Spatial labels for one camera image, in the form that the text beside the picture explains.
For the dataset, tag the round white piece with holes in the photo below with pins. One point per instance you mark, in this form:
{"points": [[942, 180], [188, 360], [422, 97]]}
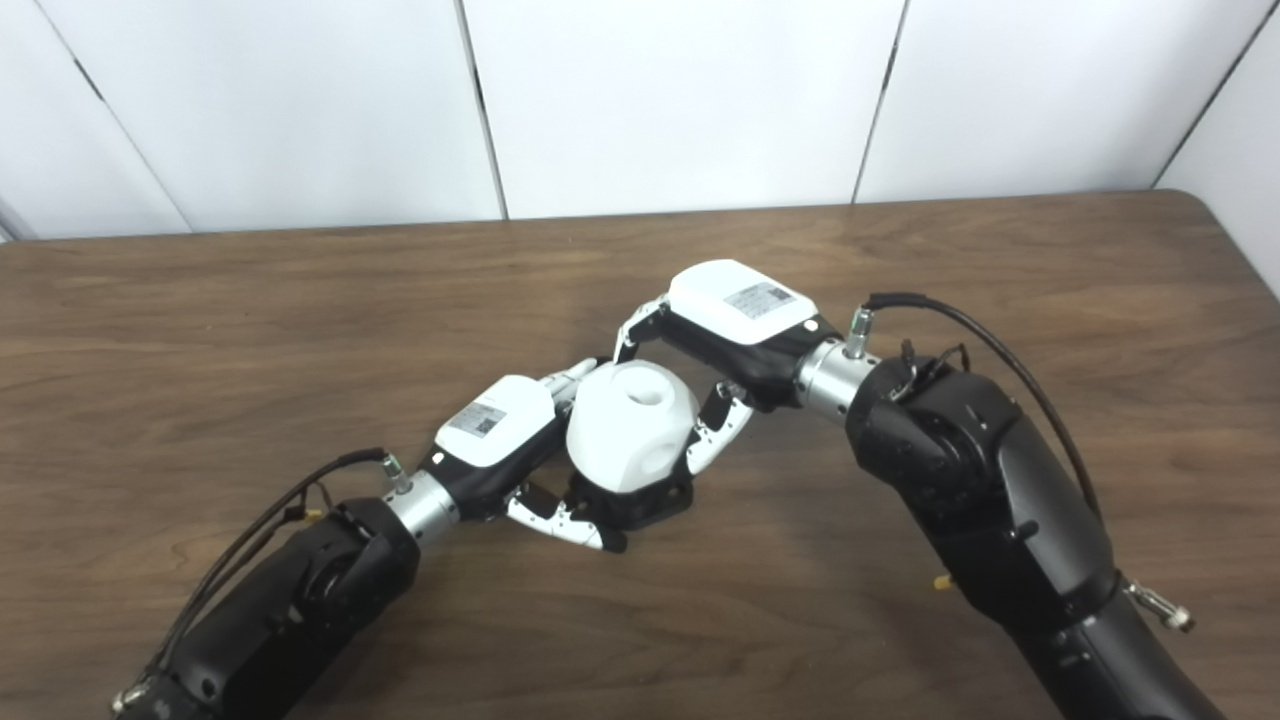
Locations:
{"points": [[625, 425]]}

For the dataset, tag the black flanged holder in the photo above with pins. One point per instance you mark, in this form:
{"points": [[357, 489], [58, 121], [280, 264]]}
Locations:
{"points": [[640, 508]]}

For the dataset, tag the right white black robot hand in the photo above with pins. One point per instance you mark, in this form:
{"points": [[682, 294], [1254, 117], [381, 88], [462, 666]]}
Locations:
{"points": [[740, 305]]}

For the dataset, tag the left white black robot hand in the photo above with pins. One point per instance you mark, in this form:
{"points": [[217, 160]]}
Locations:
{"points": [[495, 425]]}

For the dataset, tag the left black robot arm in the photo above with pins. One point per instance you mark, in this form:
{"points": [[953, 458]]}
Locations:
{"points": [[280, 610]]}

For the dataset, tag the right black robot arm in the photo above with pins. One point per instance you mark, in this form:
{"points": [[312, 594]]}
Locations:
{"points": [[1000, 500]]}

